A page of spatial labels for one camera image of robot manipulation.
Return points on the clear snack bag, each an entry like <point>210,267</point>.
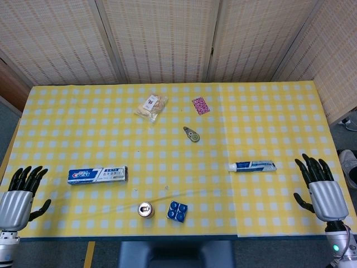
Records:
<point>152,107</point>

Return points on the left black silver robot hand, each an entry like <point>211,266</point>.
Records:
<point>15,208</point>

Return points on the blue four-cup pack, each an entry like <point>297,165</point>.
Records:
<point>177,211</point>

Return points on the grey correction tape dispenser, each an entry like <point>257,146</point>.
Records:
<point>193,136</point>

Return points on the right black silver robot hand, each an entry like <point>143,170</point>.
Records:
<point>327,198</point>

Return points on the red drink can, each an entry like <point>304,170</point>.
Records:
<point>145,210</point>

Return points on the woven folding screen panel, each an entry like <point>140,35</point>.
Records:
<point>256,39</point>
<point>55,39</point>
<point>334,56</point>
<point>159,39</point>

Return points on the blue white toothpaste box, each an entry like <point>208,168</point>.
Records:
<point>97,175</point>

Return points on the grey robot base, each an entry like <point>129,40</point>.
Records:
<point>175,255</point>

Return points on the pink patterned card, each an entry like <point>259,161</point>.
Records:
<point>200,106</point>

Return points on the yellow floor tape strip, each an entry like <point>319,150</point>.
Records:
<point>89,255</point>

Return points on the white sneaker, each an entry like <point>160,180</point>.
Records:
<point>348,167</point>

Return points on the white black shoe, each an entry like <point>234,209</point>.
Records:
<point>348,124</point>

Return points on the brown wooden board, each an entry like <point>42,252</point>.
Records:
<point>11,86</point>

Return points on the white blue toothpaste tube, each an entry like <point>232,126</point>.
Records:
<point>251,166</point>

